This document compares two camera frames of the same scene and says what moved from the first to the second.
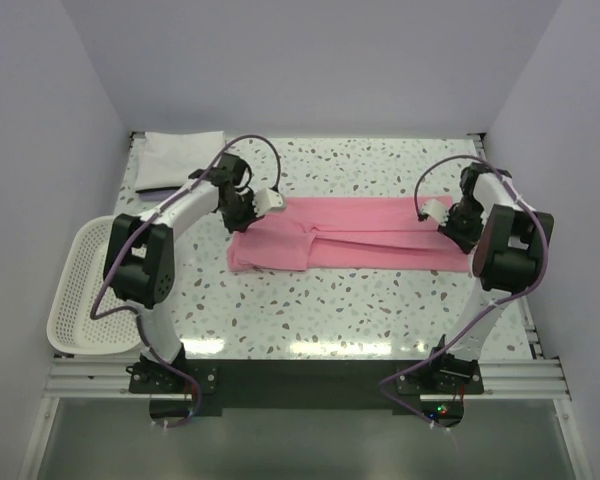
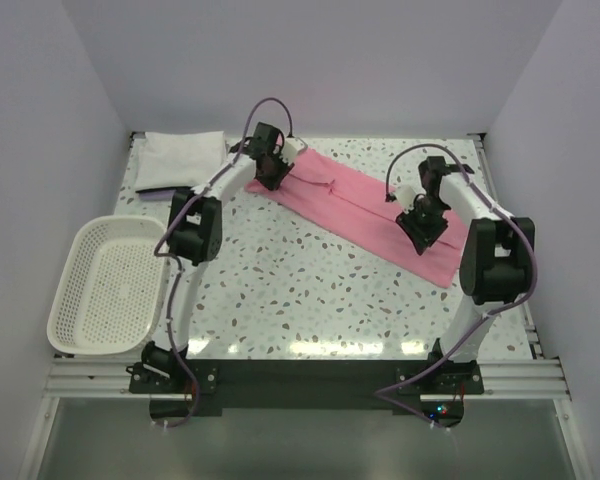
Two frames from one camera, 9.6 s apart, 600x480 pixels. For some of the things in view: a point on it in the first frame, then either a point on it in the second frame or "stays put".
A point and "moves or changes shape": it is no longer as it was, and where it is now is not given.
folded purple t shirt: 155,196 stays put
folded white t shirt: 169,157 stays put
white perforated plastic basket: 71,328 stays put
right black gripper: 456,230 → 422,227
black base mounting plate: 437,386 stays put
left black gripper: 242,215 → 274,172
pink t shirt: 368,234 moves or changes shape
